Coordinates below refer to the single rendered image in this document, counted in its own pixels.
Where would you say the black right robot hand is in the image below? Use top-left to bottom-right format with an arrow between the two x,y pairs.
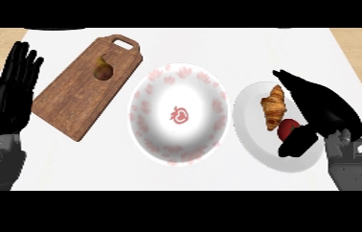
272,69 -> 355,158

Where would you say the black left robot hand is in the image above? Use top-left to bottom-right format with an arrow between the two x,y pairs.
0,40 -> 46,136

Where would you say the golden brown croissant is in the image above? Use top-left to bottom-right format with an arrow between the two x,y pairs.
260,84 -> 288,132

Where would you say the plain white plate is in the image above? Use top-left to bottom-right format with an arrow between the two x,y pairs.
232,81 -> 327,174

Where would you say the white bowl with pink print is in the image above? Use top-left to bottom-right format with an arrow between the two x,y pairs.
127,62 -> 232,167

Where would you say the red apple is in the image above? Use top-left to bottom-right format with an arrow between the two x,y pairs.
276,118 -> 303,142

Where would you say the brown wooden cutting board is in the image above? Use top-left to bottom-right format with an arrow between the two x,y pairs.
30,34 -> 145,143

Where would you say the brown pear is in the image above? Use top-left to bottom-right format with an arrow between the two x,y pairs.
92,54 -> 115,81

